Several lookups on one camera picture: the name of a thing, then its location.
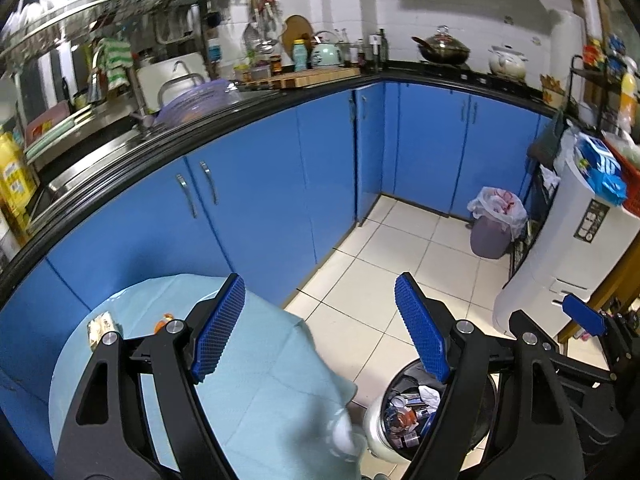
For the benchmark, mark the purple waste bin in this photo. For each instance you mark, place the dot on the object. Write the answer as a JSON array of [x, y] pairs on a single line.
[[490, 240]]

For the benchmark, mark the pale green kettle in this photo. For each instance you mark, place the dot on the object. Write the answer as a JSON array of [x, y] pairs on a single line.
[[326, 54]]

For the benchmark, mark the round table, light-blue cloth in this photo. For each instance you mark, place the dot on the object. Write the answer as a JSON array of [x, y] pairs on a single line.
[[270, 385]]

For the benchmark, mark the black kitchen countertop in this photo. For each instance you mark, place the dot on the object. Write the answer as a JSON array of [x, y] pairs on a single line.
[[200, 120]]

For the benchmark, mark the steel kitchen sink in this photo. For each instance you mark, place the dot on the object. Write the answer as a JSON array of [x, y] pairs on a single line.
[[85, 170]]

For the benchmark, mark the blue white plastic packet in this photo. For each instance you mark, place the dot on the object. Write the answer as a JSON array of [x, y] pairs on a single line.
[[602, 170]]

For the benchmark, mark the hanging kitchen utensils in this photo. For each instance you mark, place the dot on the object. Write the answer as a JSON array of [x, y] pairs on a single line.
[[262, 25]]

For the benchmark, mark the tall white appliance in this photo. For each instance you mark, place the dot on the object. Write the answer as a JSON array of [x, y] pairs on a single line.
[[550, 260]]

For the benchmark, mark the green white striped towel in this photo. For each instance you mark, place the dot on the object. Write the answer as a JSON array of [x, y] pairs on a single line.
[[112, 62]]

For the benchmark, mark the red plastic basket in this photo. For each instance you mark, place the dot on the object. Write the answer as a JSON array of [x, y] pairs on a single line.
[[629, 165]]

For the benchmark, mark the dark glass bottle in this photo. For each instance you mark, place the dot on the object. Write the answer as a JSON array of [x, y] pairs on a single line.
[[382, 50]]

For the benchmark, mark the black metal shelf rack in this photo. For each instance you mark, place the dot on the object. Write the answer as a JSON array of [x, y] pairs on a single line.
[[585, 67]]

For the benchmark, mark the round black rimmed bin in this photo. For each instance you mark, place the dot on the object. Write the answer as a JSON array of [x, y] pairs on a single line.
[[377, 430]]

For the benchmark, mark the yellow detergent bottle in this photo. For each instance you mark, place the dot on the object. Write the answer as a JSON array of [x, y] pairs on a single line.
[[15, 180]]

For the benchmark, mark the teal jar with yellow lid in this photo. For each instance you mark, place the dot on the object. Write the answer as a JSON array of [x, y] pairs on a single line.
[[300, 57]]

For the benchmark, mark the wok with glass lid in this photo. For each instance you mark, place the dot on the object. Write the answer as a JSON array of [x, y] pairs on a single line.
[[442, 50]]

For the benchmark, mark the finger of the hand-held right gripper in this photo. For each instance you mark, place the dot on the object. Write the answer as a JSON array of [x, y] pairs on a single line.
[[582, 312]]

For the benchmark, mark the white plastic basin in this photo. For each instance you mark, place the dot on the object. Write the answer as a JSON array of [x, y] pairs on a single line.
[[155, 75]]

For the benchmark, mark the black gas stove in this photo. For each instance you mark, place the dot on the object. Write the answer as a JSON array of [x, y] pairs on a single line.
[[480, 74]]

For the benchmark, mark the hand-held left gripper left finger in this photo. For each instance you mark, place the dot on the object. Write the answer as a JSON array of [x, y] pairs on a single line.
[[220, 330]]

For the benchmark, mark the small orange item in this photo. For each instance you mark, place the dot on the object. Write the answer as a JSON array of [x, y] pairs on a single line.
[[164, 321]]

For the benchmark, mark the flat wooden cutting board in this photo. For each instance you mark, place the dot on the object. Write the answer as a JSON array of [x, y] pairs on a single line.
[[310, 77]]

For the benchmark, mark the white lidded cooking pot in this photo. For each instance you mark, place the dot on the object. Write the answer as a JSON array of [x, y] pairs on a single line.
[[507, 62]]

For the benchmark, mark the round wooden board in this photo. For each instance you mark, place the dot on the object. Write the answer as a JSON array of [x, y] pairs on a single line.
[[296, 27]]

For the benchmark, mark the steel dish rack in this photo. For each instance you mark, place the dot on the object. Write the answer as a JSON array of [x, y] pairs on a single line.
[[75, 20]]

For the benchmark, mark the white plastic bin liner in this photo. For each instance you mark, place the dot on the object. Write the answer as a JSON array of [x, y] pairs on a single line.
[[492, 205]]

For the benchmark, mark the dark hanging cloth bag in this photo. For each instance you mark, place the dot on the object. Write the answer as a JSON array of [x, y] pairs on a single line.
[[545, 142]]

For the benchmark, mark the blue kitchen cabinets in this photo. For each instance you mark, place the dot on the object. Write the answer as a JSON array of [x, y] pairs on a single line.
[[260, 185]]

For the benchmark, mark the beige snack wrapper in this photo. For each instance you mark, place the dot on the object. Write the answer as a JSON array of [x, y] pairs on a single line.
[[102, 327]]

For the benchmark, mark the pile of discarded packaging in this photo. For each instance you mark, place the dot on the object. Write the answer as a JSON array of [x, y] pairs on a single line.
[[410, 410]]

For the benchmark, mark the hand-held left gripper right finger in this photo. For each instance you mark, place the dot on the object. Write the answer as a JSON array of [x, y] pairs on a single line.
[[422, 330]]

